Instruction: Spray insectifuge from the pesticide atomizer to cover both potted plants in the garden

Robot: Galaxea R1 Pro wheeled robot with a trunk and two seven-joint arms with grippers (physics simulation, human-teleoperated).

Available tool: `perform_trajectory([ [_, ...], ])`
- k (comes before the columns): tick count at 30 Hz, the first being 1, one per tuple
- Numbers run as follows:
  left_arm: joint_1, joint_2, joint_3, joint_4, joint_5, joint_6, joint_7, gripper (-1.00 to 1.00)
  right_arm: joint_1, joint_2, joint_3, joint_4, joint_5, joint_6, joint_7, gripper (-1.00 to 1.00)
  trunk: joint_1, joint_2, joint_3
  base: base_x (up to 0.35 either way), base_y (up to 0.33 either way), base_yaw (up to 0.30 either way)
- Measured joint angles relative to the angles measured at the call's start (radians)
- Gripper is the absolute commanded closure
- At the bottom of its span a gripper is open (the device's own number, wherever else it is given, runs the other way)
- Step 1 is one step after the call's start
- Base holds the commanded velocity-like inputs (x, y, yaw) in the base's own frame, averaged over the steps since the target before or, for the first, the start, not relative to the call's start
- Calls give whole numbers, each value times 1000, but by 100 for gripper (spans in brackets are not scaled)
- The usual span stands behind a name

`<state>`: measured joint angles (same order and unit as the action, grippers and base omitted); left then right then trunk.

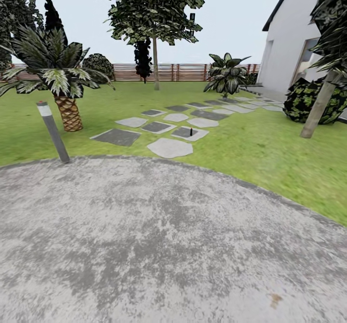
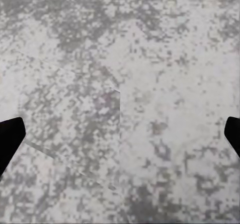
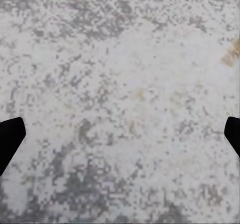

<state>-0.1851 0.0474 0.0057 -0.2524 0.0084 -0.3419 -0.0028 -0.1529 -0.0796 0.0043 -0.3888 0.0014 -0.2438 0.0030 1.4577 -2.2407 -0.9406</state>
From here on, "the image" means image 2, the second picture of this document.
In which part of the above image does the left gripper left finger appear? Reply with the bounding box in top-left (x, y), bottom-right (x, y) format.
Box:
top-left (0, 117), bottom-right (26, 177)

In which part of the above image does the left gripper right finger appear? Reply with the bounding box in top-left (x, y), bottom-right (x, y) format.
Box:
top-left (224, 117), bottom-right (240, 157)

